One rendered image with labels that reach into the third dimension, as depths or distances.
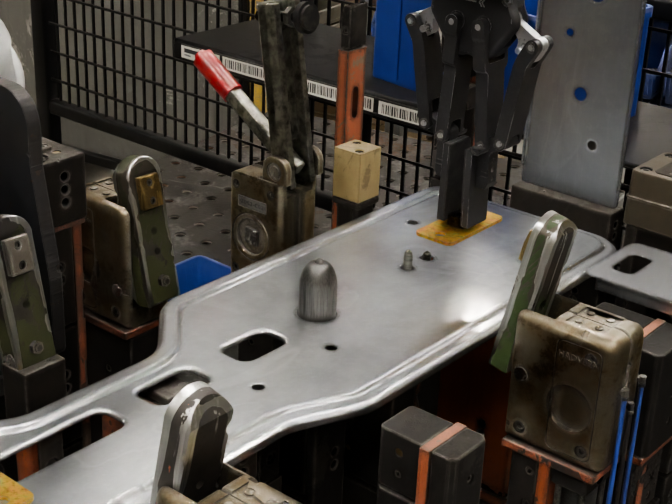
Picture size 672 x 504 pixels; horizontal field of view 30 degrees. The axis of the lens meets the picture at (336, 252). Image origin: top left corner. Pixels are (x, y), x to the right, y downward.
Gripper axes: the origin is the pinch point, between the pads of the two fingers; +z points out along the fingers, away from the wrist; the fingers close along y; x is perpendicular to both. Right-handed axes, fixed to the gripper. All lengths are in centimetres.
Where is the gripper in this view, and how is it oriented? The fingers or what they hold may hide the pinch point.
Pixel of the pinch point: (464, 181)
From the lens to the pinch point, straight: 107.6
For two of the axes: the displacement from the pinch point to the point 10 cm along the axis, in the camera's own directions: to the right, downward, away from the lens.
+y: 7.7, 2.9, -5.7
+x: 6.4, -2.9, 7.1
